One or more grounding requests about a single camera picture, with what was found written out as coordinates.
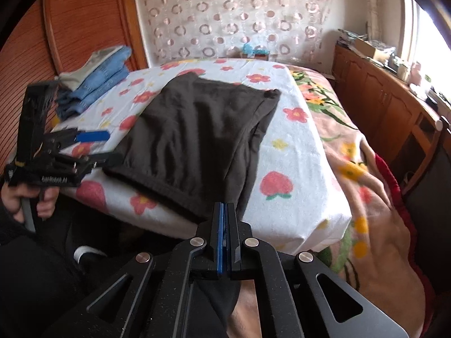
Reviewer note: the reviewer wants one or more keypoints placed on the black pants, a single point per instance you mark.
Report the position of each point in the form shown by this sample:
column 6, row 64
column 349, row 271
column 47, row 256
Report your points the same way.
column 197, row 143

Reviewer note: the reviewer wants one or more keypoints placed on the white floral bed sheet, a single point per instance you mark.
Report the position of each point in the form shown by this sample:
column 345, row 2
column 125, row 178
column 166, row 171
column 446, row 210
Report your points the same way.
column 296, row 203

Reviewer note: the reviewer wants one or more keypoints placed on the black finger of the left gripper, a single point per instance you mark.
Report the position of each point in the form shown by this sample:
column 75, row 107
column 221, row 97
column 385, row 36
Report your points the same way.
column 102, row 160

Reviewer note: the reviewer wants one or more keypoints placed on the dark blue folded jeans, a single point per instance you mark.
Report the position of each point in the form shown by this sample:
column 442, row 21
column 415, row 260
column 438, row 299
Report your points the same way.
column 67, row 107

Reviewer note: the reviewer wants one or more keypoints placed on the brown wooden sideboard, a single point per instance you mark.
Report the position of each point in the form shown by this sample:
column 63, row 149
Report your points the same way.
column 384, row 110

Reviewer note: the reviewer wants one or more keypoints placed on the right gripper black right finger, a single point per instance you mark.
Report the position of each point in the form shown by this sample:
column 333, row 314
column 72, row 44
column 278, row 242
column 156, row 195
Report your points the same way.
column 236, row 232

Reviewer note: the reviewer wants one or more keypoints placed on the light blue folded jeans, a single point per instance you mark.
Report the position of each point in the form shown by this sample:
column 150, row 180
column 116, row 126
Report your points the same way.
column 112, row 65

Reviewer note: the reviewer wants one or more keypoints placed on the pink floral blanket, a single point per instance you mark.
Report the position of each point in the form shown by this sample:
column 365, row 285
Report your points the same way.
column 373, row 256

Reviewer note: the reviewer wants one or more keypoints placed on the pink figurine on sideboard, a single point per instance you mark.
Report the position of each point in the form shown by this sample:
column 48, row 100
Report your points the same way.
column 415, row 74

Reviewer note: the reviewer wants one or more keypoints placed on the window with wooden frame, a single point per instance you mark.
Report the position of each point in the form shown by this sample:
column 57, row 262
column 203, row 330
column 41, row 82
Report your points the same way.
column 425, row 45

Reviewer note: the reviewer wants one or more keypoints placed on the blue item at bed head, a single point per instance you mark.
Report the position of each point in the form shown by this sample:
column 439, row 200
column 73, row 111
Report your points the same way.
column 251, row 52

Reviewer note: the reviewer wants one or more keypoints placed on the grey folded garment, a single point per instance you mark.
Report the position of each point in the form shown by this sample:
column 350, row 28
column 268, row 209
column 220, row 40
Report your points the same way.
column 73, row 80

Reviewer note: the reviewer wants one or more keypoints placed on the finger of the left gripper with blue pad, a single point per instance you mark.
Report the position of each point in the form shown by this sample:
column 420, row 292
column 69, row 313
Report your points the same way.
column 92, row 136

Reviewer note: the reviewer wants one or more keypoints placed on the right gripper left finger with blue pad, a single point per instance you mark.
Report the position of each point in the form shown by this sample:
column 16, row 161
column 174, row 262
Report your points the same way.
column 218, row 236

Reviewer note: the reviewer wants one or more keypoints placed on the pink circle patterned curtain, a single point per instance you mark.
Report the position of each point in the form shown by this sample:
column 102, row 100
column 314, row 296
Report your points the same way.
column 292, row 30

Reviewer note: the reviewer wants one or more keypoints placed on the wooden chair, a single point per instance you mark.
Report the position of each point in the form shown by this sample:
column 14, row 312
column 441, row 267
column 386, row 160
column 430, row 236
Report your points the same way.
column 433, row 146

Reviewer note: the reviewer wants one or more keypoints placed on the cardboard box on sideboard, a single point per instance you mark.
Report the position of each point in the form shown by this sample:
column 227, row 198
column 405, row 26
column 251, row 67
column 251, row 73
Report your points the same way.
column 373, row 49

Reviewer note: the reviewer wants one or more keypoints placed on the left hand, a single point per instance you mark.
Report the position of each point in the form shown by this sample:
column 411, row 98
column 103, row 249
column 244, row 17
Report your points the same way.
column 11, row 197

